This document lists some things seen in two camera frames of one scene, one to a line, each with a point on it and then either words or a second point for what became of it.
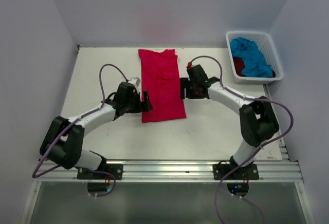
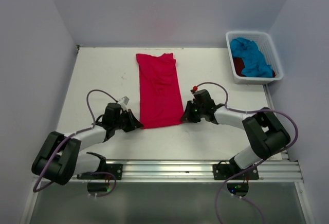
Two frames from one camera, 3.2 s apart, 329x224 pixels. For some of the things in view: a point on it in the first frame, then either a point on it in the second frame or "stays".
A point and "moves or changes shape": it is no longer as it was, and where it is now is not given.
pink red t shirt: [160, 77] moves or changes shape
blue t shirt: [255, 63] stays
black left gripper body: [133, 105] -> [122, 122]
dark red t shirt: [239, 67] stays
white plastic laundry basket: [267, 47] stays
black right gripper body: [192, 91] -> [201, 110]
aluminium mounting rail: [177, 170] stays
